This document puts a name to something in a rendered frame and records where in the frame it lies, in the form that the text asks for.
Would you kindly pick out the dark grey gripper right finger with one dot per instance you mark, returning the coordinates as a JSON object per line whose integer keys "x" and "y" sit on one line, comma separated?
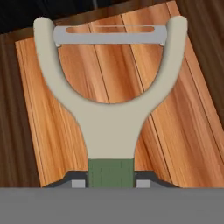
{"x": 145, "y": 180}

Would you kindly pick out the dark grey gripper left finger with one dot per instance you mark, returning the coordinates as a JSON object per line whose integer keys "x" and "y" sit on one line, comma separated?
{"x": 76, "y": 180}

